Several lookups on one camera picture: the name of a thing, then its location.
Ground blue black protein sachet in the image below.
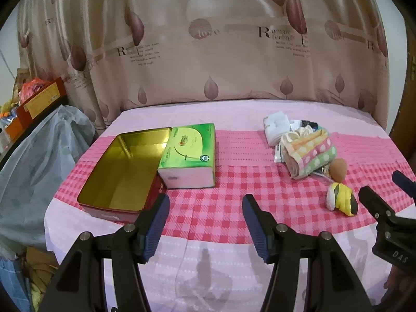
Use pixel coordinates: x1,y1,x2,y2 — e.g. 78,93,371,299
301,120,319,131

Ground white socks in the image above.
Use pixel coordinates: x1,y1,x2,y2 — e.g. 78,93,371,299
263,111,290,147

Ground red yellow cardboard box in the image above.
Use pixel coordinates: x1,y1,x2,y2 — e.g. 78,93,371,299
16,77,66,120

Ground grey plastic furniture cover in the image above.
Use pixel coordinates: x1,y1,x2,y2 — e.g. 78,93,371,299
1,106,96,259

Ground beige makeup sponge egg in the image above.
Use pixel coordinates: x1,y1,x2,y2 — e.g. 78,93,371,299
329,158,348,183

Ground green tin lid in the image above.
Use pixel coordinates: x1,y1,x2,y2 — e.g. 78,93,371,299
158,123,216,189

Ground yellow black plush toy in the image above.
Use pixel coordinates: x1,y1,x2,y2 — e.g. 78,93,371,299
326,183,358,217

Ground clothes pile on floor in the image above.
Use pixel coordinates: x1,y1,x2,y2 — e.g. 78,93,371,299
1,246,59,311

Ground cream fabric scrunchie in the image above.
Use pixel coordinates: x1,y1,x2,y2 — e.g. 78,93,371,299
285,125,314,142

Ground gold metal tin box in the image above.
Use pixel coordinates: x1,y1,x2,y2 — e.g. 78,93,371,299
77,127,171,223

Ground person right hand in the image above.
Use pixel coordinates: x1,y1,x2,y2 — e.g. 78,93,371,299
384,265,415,307

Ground white sachet packet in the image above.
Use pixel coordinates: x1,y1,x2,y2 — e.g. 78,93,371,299
274,143,284,164

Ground beige leaf-print curtain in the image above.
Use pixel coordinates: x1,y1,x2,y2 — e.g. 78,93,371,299
17,0,389,130

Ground colourful dotted towel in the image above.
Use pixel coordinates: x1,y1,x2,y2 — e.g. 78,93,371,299
281,129,337,180

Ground orange plastic bag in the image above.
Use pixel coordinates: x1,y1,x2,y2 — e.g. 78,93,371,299
19,77,50,103

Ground pink checkered tablecloth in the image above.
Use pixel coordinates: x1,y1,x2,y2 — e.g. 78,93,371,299
44,100,415,311

